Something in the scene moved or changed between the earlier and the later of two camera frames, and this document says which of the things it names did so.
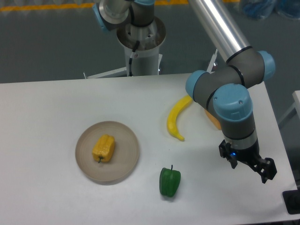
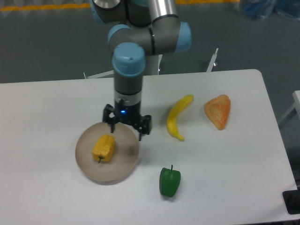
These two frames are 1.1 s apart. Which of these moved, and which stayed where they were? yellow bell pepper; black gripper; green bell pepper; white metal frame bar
Moved: black gripper
Stayed: white metal frame bar; green bell pepper; yellow bell pepper
